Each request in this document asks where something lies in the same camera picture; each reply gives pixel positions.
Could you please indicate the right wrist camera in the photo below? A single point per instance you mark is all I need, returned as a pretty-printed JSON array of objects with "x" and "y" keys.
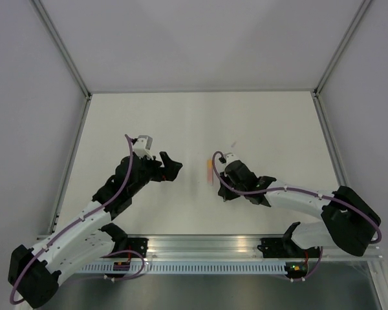
[{"x": 230, "y": 158}]

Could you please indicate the orange marker pen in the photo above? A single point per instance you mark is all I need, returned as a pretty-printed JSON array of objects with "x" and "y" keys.
[{"x": 210, "y": 174}]

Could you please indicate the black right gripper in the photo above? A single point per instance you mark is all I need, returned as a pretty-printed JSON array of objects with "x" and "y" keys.
[{"x": 226, "y": 194}]

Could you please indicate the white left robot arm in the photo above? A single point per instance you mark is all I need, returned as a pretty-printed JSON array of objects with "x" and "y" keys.
[{"x": 37, "y": 272}]

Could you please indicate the left aluminium frame post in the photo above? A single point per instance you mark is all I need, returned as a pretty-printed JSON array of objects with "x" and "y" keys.
[{"x": 57, "y": 40}]

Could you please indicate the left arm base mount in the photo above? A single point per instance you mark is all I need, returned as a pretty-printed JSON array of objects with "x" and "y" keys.
[{"x": 123, "y": 242}]

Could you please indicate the white slotted cable duct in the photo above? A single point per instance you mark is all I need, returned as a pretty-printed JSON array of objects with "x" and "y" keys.
[{"x": 164, "y": 267}]

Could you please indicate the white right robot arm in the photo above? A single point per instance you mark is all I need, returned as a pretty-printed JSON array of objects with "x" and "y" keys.
[{"x": 344, "y": 219}]

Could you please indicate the right aluminium frame post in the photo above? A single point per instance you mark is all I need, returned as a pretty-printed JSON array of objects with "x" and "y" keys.
[{"x": 343, "y": 45}]

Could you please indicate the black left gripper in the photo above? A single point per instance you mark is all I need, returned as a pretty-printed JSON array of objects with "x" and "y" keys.
[{"x": 171, "y": 170}]

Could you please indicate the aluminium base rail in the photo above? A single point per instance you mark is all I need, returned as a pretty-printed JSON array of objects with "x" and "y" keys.
[{"x": 232, "y": 247}]

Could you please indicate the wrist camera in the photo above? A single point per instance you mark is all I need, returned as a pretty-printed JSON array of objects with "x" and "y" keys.
[
  {"x": 142, "y": 147},
  {"x": 230, "y": 158}
]

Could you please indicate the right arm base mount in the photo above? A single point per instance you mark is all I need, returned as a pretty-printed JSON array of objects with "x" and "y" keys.
[{"x": 277, "y": 248}]

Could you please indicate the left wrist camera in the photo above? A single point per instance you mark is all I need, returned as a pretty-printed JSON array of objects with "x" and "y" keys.
[{"x": 142, "y": 147}]

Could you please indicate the aluminium frame post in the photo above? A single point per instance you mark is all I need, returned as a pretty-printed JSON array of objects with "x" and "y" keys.
[
  {"x": 343, "y": 45},
  {"x": 57, "y": 40}
]

